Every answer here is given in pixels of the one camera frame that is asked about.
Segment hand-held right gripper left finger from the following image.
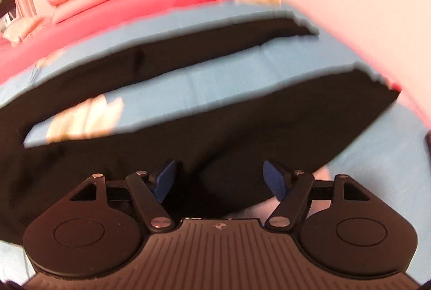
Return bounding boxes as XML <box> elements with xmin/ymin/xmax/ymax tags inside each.
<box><xmin>69</xmin><ymin>159</ymin><xmax>184</xmax><ymax>232</ymax></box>

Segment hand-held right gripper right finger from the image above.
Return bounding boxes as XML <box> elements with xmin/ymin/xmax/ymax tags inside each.
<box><xmin>263</xmin><ymin>160</ymin><xmax>371</xmax><ymax>232</ymax></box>

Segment black pants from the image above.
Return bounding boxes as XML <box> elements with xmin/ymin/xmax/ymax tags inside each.
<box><xmin>0</xmin><ymin>18</ymin><xmax>402</xmax><ymax>243</ymax></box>

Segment light blue printed blanket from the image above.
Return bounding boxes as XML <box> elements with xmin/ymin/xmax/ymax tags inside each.
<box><xmin>0</xmin><ymin>0</ymin><xmax>431</xmax><ymax>284</ymax></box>

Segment red bed sheet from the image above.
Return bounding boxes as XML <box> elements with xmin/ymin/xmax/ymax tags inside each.
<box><xmin>0</xmin><ymin>0</ymin><xmax>244</xmax><ymax>86</ymax></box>

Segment small white pillow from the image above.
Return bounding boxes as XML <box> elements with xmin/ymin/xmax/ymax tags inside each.
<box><xmin>3</xmin><ymin>16</ymin><xmax>45</xmax><ymax>43</ymax></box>

